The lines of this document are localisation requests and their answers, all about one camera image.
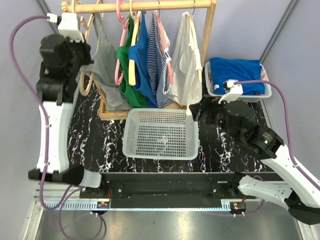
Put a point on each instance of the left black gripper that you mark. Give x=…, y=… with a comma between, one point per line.
x=85, y=47

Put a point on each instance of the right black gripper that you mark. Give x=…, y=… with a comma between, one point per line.
x=208, y=103

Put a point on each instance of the grey tank top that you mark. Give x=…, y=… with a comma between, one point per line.
x=103, y=69

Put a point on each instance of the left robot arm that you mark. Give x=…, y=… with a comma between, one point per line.
x=56, y=89

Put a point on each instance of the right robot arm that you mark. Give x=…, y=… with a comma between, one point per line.
x=301, y=196

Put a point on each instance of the white tank top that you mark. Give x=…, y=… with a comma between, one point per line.
x=186, y=89

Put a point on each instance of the pink plastic hanger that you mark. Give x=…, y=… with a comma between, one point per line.
x=118, y=77

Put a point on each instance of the cream wooden hanger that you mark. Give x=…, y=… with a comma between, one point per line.
x=132, y=49

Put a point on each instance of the blue tank top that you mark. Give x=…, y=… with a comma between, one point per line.
x=141, y=73

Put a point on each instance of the green tank top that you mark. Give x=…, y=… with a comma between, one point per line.
x=134, y=97

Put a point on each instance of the blue white striped top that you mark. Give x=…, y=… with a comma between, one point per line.
x=155, y=68

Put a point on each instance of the pink hanger under striped top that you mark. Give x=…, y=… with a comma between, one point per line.
x=162, y=39

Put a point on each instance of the cream hanger under white top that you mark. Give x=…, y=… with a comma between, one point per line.
x=194, y=43

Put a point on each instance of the blue folded cloth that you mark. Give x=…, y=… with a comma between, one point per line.
x=223, y=69

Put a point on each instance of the white plastic basket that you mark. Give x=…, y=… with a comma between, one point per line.
x=160, y=134

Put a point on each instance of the wooden clothes rack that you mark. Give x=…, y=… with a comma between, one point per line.
x=202, y=12

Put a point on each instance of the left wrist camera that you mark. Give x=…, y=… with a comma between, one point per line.
x=69, y=27

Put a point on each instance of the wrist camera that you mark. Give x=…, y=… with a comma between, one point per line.
x=69, y=27
x=235, y=90

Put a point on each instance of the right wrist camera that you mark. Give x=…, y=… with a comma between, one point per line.
x=235, y=90

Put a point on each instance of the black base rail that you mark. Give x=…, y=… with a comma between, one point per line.
x=166, y=191

